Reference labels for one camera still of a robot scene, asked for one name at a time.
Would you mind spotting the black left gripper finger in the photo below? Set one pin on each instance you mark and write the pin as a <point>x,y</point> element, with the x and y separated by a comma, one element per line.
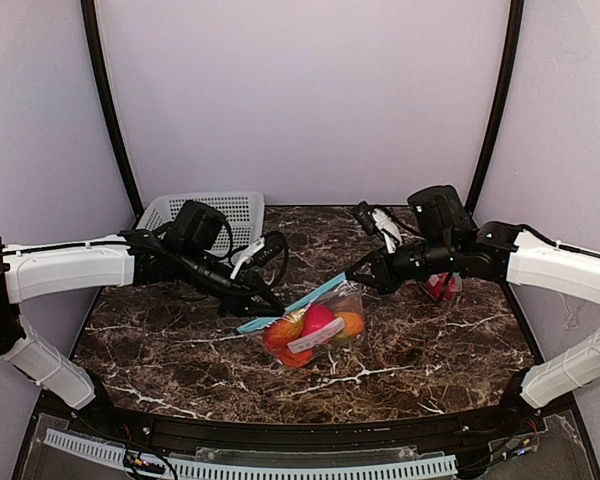
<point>253,311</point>
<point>264,296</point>

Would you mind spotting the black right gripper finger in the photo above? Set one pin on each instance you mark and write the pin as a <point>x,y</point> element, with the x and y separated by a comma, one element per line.
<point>364,268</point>
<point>368,282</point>

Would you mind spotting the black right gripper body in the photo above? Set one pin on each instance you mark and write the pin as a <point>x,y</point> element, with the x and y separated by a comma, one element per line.
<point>385,270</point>

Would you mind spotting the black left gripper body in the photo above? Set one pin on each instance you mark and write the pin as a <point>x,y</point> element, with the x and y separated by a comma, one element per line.
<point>247,295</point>

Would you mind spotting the red toy pepper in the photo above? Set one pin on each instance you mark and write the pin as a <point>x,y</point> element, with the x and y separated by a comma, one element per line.
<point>282,332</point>

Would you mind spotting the pink toy fruit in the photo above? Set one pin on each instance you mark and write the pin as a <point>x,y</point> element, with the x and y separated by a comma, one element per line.
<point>316,317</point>

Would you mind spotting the orange green toy mango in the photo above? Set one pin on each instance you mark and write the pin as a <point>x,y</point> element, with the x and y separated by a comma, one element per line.
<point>353,327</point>

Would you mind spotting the clear zip bag yellow slider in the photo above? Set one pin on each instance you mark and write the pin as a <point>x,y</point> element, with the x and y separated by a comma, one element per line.
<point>457,288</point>

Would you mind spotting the clear zip bag blue zipper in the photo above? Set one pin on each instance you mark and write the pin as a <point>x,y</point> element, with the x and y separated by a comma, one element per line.
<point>338,294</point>

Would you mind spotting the orange toy pumpkin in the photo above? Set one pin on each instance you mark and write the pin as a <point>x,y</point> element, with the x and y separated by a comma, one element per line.
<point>295,360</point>

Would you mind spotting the red toy apple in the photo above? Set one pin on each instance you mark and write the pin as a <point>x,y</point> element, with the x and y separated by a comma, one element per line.
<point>440,286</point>

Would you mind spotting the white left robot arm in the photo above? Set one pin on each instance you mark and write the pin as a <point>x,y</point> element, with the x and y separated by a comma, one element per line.
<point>177,251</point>

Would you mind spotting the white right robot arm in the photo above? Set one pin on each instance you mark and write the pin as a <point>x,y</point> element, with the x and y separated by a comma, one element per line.
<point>448,241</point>

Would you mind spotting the white perforated plastic basket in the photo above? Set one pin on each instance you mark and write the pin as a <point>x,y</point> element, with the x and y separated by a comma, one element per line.
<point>244,212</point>

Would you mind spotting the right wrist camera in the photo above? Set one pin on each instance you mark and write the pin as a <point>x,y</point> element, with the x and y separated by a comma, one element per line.
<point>376,222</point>

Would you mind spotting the black front frame rail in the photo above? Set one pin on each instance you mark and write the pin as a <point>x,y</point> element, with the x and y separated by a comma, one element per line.
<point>457,432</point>

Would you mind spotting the white slotted cable duct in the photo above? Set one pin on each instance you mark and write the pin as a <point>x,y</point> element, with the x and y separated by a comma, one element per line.
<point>115,456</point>

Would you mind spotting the right black frame post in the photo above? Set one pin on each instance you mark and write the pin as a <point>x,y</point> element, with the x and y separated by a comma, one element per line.
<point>502,86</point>

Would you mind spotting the black frame post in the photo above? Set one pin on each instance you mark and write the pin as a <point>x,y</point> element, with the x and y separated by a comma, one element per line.
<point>502,86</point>
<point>107,105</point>

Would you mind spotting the left black frame post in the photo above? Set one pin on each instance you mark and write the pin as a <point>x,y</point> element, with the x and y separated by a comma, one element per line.
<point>107,105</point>

